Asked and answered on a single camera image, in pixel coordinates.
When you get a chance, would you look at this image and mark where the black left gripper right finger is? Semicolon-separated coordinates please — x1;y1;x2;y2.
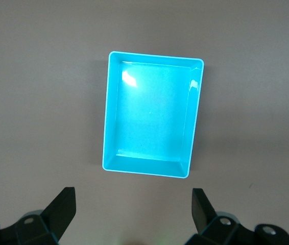
187;188;240;245

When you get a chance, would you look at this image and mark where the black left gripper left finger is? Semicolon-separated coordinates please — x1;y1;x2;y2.
15;187;78;245

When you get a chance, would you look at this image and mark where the blue plastic box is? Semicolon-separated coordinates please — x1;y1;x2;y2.
101;50;205;179

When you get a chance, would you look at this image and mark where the brown table mat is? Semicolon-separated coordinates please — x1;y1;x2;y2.
0;0;289;245

